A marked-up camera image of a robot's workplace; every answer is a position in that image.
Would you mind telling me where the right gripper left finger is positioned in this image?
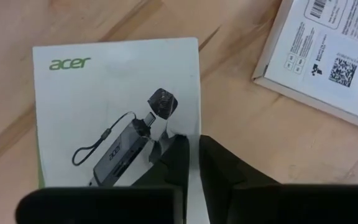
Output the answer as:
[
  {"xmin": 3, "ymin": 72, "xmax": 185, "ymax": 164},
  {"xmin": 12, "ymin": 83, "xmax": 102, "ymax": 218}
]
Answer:
[{"xmin": 15, "ymin": 134, "xmax": 191, "ymax": 224}]

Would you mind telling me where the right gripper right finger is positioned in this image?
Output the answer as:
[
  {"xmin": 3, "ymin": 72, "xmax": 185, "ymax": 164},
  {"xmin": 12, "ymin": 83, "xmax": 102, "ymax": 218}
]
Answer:
[{"xmin": 199, "ymin": 135, "xmax": 358, "ymax": 224}]

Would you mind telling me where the white acer product box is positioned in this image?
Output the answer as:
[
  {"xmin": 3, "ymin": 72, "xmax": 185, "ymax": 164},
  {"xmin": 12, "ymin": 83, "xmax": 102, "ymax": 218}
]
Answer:
[{"xmin": 32, "ymin": 37, "xmax": 211, "ymax": 224}]

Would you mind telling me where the green-edged box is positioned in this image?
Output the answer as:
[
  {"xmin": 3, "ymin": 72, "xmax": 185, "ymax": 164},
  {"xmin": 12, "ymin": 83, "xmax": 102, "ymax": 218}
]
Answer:
[{"xmin": 252, "ymin": 0, "xmax": 358, "ymax": 134}]

